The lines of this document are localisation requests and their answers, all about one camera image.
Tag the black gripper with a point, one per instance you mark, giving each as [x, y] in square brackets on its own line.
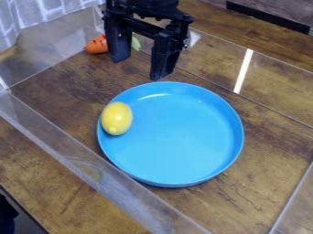
[124, 19]

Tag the yellow lemon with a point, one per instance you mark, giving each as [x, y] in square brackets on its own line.
[117, 118]

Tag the blue round tray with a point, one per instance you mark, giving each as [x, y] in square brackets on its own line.
[187, 136]

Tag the orange toy carrot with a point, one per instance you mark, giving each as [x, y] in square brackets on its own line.
[97, 46]

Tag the clear acrylic enclosure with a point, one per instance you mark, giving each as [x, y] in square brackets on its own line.
[54, 90]

